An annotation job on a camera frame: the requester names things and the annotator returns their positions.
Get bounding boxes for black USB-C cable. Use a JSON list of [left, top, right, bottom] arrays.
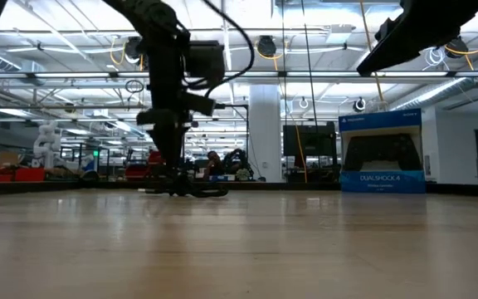
[[138, 176, 230, 199]]

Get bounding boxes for black aluminium table frame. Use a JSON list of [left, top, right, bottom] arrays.
[[0, 180, 478, 197]]

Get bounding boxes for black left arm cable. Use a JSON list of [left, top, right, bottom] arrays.
[[184, 0, 256, 99]]

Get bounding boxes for black monitor on stand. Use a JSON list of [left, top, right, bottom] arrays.
[[282, 122, 339, 184]]

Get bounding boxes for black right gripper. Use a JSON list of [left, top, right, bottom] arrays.
[[355, 0, 478, 77]]

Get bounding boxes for red cabinet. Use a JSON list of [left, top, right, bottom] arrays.
[[124, 151, 165, 179]]

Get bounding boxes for black ceiling cable reel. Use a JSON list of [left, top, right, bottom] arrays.
[[256, 35, 278, 59], [123, 36, 144, 61], [444, 36, 471, 59]]

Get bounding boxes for white robot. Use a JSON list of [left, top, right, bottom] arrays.
[[32, 120, 62, 169]]

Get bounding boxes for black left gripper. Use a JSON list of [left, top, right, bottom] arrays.
[[135, 39, 216, 188]]

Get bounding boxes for red bins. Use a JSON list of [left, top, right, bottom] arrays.
[[0, 165, 46, 183]]

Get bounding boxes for yellow hanging cable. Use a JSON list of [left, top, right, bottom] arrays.
[[358, 0, 388, 112], [272, 53, 309, 184]]

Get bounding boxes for person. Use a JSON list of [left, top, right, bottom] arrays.
[[203, 149, 226, 182]]

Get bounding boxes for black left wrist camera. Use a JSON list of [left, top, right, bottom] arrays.
[[187, 40, 226, 81]]

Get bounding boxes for white pillar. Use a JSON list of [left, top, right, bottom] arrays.
[[248, 85, 284, 184]]

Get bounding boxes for blue DualShock controller box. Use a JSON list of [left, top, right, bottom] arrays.
[[338, 108, 427, 194]]

